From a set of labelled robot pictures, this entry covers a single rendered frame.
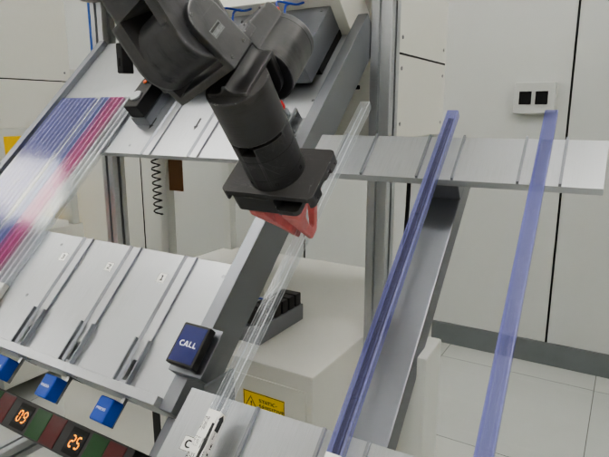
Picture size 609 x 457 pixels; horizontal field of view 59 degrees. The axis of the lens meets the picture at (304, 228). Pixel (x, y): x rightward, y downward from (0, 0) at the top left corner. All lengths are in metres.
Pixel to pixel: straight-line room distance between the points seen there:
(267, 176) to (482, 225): 2.01
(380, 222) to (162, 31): 0.66
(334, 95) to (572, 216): 1.66
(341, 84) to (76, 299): 0.53
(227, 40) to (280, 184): 0.14
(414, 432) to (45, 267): 0.63
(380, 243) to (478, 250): 1.50
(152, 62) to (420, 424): 0.44
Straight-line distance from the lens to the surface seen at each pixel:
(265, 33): 0.51
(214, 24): 0.44
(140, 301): 0.78
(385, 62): 0.99
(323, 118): 0.85
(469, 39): 2.46
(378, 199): 1.00
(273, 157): 0.48
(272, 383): 0.98
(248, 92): 0.45
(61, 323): 0.87
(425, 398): 0.60
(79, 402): 1.43
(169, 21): 0.43
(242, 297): 0.71
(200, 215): 3.24
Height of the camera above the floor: 1.05
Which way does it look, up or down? 12 degrees down
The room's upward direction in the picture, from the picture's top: straight up
